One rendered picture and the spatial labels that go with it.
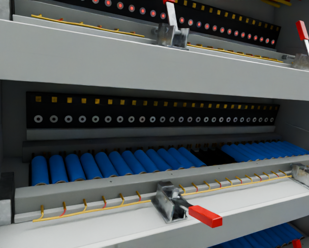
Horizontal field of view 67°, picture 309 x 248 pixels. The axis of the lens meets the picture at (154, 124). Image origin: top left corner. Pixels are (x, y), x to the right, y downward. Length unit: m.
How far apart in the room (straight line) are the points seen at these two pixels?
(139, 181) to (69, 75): 0.14
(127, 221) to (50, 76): 0.16
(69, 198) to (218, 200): 0.19
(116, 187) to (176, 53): 0.16
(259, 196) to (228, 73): 0.18
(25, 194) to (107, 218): 0.08
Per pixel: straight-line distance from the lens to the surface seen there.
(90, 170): 0.31
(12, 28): 0.22
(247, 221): 0.36
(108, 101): 0.38
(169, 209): 0.27
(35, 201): 0.27
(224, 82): 0.31
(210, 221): 0.22
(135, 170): 0.32
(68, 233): 0.26
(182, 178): 0.32
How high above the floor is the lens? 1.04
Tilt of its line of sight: 1 degrees down
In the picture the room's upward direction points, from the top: straight up
